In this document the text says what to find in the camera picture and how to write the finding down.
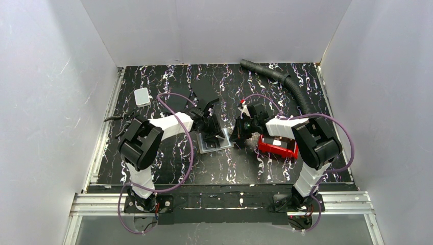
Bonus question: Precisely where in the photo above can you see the black flat box right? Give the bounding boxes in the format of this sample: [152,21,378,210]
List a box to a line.
[191,81,220,108]

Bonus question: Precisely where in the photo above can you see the black credit card stack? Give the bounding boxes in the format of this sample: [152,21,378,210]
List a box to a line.
[261,136,296,151]

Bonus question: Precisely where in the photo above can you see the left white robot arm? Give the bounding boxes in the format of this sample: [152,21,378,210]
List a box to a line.
[118,107,226,201]

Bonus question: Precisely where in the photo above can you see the black flat box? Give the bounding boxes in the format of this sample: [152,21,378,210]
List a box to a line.
[165,88,190,112]
[191,81,220,108]

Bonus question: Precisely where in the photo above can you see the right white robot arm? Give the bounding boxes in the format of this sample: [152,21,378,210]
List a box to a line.
[229,101,343,199]

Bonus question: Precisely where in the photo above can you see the black corrugated hose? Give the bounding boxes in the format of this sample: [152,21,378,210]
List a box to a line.
[240,59,315,116]

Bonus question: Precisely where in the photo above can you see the black pliers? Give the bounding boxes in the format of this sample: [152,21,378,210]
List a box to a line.
[103,112,138,139]

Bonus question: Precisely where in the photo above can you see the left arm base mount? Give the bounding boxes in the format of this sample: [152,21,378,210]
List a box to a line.
[121,195,174,214]

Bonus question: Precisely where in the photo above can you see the black flat box left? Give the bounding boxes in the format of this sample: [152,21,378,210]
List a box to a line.
[165,88,190,112]

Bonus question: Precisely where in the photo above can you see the red plastic bin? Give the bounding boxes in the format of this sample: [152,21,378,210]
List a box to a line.
[258,134,299,160]

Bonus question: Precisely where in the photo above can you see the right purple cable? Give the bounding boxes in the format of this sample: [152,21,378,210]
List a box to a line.
[243,94,356,232]

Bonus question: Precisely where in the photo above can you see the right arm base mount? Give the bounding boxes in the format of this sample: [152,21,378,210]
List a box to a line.
[268,194,325,233]

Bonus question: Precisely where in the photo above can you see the grey leather card holder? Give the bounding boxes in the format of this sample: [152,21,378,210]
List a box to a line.
[197,128,234,154]

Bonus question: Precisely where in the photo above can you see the white square box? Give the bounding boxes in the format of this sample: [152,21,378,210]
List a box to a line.
[134,88,151,108]

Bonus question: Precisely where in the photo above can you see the purple cable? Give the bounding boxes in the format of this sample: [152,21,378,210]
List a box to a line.
[243,94,356,232]
[117,93,197,235]

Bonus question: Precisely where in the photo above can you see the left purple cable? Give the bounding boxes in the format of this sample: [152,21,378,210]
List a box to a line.
[117,93,197,235]

